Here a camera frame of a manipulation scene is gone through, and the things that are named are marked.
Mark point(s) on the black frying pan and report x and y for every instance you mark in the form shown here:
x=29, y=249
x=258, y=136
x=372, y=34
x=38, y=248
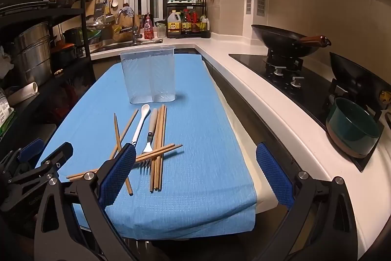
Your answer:
x=357, y=77

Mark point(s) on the black burner grate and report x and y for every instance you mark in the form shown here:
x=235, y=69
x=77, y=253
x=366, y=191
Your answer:
x=336, y=89
x=275, y=60

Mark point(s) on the silver hob knob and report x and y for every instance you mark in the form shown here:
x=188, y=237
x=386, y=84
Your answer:
x=296, y=82
x=279, y=71

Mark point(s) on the black pot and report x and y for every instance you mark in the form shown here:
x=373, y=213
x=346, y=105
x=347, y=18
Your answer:
x=73, y=36

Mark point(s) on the red capped sauce bottle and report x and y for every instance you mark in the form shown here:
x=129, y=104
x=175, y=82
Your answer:
x=195, y=22

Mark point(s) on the pink dish soap bottle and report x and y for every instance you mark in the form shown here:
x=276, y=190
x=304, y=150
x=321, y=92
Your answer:
x=148, y=30

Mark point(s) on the white plastic bag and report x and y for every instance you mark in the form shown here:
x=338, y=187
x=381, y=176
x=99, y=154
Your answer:
x=6, y=63

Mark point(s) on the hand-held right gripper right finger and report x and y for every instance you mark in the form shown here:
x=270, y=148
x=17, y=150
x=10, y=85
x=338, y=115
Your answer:
x=275, y=175

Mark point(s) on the large steel pot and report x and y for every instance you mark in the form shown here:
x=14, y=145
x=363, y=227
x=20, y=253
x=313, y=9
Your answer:
x=33, y=56

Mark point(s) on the glass jar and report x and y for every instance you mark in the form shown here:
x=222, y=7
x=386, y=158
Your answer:
x=161, y=31

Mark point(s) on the green basin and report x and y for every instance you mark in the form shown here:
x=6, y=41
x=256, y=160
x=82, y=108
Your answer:
x=91, y=34

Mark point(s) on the blue cloth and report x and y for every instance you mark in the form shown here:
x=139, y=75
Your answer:
x=198, y=172

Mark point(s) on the pot with orange lid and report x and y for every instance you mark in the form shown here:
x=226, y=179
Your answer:
x=62, y=54

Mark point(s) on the oil bottle with yellow label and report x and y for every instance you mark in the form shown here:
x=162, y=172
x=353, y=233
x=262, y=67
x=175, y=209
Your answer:
x=174, y=25

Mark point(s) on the black shelf rack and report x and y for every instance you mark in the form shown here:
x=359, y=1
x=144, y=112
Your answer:
x=85, y=28

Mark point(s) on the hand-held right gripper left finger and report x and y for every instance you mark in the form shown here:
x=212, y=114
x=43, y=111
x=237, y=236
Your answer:
x=117, y=175

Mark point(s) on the black spice rack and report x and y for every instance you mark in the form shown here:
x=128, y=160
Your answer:
x=195, y=35

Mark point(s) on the steel sink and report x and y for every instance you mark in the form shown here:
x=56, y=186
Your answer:
x=122, y=45

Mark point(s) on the metal grater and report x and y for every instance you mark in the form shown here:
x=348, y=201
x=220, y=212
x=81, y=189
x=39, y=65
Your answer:
x=98, y=8

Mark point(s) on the wooden cutting board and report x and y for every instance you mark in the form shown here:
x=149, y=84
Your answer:
x=125, y=25

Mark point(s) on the clear plastic utensil holder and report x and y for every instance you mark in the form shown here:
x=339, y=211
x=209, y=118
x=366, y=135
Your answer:
x=146, y=74

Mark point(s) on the dark soy sauce bottle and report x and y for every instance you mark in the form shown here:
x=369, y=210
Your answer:
x=186, y=25

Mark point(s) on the green packet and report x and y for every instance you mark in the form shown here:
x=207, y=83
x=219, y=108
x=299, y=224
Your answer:
x=6, y=114

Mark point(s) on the red plastic bag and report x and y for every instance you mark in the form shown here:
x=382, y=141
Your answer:
x=65, y=99

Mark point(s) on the bunch of wooden chopsticks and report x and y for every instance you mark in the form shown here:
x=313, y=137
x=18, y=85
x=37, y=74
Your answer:
x=160, y=132

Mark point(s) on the steel bowl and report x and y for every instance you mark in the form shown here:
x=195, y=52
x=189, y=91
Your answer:
x=97, y=23

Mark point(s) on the chrome faucet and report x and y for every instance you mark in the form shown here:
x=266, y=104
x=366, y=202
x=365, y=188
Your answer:
x=134, y=34

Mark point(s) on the black glass gas hob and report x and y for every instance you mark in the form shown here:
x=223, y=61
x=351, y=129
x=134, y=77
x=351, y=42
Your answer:
x=311, y=96

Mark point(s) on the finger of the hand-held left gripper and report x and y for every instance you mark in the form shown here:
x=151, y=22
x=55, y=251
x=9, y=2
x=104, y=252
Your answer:
x=62, y=151
x=30, y=150

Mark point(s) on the white paper roll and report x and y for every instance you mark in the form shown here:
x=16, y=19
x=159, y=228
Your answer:
x=23, y=94

